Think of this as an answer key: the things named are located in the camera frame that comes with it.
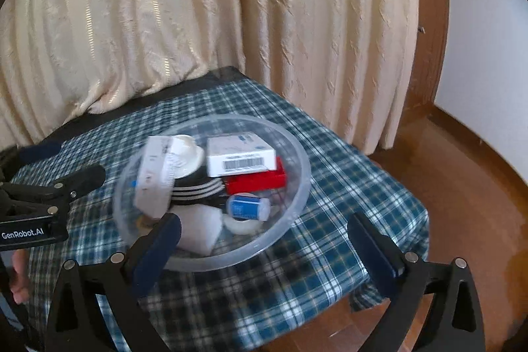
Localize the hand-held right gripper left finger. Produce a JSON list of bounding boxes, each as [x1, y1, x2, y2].
[[45, 213, 183, 352]]

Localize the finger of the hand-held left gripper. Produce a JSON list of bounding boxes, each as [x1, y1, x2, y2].
[[0, 141, 63, 171], [0, 164, 107, 218]]

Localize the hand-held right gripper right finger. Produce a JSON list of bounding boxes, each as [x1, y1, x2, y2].
[[347, 212, 488, 352]]

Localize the white foam block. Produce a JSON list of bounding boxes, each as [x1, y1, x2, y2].
[[171, 204, 224, 256]]

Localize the black white striped sock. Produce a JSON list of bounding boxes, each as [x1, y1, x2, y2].
[[170, 170, 228, 209]]

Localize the tall white paper box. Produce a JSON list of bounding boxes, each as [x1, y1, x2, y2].
[[134, 135, 177, 220]]

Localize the white tape roll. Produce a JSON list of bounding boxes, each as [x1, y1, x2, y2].
[[223, 214, 265, 234]]

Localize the small blue white bottle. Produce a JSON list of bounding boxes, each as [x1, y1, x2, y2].
[[225, 193, 272, 221]]

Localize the clear plastic bowl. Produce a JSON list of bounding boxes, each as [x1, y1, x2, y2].
[[113, 115, 313, 273]]

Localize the white round cup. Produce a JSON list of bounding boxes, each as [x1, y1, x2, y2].
[[167, 134, 206, 178]]

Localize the red building block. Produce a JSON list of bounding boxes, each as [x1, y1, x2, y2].
[[225, 156, 288, 197]]

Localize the white box with barcode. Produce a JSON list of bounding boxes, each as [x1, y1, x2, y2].
[[206, 132, 277, 178]]

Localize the person's left hand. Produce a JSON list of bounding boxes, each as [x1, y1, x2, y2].
[[9, 250, 30, 305]]

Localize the blue plaid tablecloth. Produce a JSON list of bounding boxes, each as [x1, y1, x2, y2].
[[8, 82, 430, 352]]

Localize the cream curtain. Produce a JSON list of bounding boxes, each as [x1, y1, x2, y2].
[[0, 0, 422, 155]]

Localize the brown wooden door frame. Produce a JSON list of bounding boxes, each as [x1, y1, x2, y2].
[[394, 0, 451, 157]]

